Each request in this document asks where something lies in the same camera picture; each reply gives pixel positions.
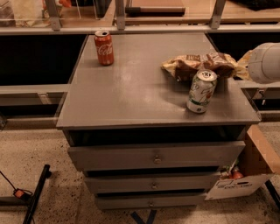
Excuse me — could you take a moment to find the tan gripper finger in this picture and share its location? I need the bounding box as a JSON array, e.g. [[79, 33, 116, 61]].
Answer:
[[235, 50, 252, 81]]

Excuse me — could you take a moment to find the brown chip bag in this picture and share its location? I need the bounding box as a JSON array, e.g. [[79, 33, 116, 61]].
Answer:
[[161, 52, 237, 82]]

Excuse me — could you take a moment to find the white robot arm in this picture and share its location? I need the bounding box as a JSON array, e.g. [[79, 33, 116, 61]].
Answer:
[[235, 42, 280, 84]]

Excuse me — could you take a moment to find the green white 7up can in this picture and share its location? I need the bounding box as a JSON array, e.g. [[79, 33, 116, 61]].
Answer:
[[186, 69, 217, 113]]

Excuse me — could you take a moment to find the red coca-cola can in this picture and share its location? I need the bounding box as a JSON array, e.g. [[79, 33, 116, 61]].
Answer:
[[94, 31, 115, 66]]

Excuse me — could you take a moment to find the cardboard box with items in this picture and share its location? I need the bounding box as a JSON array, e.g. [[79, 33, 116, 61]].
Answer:
[[206, 125, 280, 200]]

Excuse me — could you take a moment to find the black bar on shelf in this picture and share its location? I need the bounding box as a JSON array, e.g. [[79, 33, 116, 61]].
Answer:
[[125, 7, 186, 15]]

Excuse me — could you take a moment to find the top grey drawer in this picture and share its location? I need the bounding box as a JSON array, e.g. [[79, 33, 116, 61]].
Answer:
[[68, 141, 245, 171]]

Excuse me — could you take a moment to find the grey drawer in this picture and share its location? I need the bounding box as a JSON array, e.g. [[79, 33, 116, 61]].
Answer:
[[94, 192, 207, 210], [85, 172, 219, 194], [68, 141, 245, 171]]

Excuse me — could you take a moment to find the middle grey drawer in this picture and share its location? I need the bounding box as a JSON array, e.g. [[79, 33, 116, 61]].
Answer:
[[85, 172, 219, 194]]

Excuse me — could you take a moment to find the grey drawer cabinet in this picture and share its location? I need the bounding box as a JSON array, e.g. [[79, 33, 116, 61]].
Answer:
[[57, 34, 259, 210]]

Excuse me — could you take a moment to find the bottom grey drawer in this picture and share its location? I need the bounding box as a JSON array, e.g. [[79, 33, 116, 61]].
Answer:
[[94, 192, 207, 210]]

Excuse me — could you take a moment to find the black floor stand leg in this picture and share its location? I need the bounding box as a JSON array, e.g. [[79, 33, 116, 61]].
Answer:
[[23, 164, 52, 224]]

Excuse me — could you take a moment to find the orange cable connector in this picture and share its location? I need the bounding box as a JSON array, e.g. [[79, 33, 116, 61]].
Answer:
[[13, 188, 32, 201]]

